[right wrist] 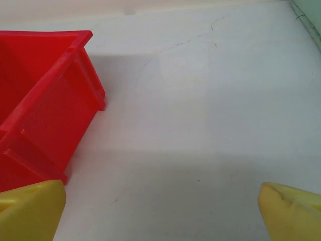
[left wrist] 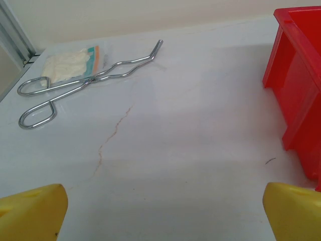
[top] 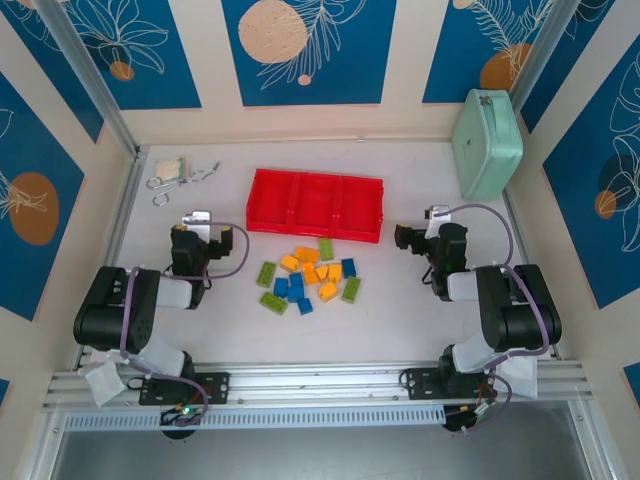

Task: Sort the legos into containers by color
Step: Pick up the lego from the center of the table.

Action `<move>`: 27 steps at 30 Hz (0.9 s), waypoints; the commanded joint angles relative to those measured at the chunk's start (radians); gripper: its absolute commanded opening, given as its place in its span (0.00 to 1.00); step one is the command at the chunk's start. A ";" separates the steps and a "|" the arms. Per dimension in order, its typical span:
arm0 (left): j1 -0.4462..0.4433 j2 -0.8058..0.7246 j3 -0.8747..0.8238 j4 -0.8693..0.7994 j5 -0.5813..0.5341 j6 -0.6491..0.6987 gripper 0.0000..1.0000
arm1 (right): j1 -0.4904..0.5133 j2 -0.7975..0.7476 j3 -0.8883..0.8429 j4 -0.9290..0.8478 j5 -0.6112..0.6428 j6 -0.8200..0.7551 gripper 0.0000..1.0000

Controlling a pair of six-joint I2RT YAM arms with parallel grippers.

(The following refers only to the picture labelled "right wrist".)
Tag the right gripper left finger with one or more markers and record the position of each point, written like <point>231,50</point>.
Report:
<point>27,213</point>

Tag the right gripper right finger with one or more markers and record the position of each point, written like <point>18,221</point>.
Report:
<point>296,216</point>

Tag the red plastic bin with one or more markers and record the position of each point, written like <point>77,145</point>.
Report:
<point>50,113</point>

